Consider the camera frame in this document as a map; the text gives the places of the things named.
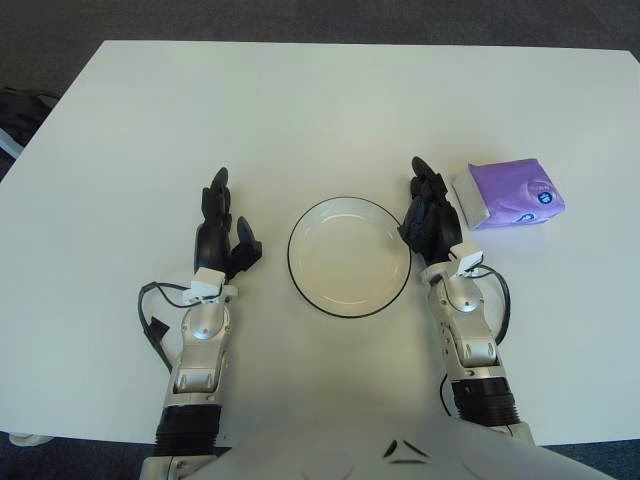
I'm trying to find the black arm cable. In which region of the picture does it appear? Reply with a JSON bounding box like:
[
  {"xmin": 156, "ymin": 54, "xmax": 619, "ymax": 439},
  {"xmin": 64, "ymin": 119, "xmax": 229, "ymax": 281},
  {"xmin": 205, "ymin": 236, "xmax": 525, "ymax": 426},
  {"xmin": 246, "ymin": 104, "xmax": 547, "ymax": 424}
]
[
  {"xmin": 469, "ymin": 263, "xmax": 513, "ymax": 351},
  {"xmin": 138, "ymin": 281, "xmax": 201, "ymax": 374}
]

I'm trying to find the purple tissue paper pack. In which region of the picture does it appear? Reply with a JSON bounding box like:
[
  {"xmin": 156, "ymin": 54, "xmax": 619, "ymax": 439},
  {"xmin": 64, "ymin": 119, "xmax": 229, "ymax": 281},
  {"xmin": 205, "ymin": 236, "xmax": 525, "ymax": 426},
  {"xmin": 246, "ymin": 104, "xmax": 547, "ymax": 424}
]
[{"xmin": 451, "ymin": 157, "xmax": 569, "ymax": 232}]

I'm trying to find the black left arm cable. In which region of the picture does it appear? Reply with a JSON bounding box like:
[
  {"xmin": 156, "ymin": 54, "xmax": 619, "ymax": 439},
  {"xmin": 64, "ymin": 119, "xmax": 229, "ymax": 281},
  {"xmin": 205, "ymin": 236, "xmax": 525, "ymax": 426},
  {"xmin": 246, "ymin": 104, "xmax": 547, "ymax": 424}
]
[{"xmin": 138, "ymin": 281, "xmax": 201, "ymax": 374}]

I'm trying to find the white tube frame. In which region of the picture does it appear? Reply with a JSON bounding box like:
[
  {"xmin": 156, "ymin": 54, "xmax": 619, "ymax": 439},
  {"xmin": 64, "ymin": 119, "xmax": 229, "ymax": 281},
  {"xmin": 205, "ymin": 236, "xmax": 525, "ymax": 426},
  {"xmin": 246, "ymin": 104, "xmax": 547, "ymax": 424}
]
[{"xmin": 0, "ymin": 127, "xmax": 22, "ymax": 162}]

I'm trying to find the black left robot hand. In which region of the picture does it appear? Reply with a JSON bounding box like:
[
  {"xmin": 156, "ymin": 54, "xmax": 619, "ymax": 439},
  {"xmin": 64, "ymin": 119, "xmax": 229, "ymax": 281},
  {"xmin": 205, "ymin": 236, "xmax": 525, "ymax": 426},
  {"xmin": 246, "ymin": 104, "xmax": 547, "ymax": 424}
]
[{"xmin": 193, "ymin": 168, "xmax": 264, "ymax": 281}]

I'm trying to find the white table foot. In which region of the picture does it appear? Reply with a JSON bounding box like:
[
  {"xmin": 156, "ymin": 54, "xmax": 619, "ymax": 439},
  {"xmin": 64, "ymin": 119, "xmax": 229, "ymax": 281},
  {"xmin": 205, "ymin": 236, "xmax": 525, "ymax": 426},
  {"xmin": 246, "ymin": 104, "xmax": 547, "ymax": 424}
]
[{"xmin": 8, "ymin": 430, "xmax": 54, "ymax": 447}]

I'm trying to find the white plate black rim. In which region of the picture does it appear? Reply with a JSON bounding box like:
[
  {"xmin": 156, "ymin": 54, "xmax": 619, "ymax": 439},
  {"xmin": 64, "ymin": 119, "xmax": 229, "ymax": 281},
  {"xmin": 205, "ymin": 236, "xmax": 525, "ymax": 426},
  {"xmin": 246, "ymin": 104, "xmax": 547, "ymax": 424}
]
[{"xmin": 287, "ymin": 197, "xmax": 414, "ymax": 319}]

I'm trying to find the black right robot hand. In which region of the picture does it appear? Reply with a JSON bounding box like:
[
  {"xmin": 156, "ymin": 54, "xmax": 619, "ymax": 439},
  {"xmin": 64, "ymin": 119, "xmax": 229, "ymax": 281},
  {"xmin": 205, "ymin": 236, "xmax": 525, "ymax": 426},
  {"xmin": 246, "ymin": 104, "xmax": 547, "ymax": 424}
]
[{"xmin": 397, "ymin": 156, "xmax": 464, "ymax": 267}]

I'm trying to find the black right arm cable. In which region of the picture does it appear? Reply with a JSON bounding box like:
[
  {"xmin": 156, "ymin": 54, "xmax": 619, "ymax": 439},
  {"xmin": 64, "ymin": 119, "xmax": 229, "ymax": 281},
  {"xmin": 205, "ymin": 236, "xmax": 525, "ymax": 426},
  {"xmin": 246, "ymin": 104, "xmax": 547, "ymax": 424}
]
[{"xmin": 469, "ymin": 263, "xmax": 513, "ymax": 351}]

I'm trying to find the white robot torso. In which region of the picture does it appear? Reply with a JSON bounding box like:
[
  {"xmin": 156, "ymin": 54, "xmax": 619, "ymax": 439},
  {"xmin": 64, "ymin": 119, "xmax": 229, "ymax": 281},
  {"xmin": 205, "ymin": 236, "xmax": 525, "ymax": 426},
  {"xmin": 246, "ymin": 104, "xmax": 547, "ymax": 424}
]
[{"xmin": 189, "ymin": 394, "xmax": 606, "ymax": 480}]

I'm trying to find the black bag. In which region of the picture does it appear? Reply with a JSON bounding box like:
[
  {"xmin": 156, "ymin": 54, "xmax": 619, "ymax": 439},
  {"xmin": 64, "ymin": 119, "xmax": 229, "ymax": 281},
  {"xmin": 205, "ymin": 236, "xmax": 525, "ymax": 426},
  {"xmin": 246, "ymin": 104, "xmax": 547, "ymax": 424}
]
[{"xmin": 0, "ymin": 87, "xmax": 61, "ymax": 174}]

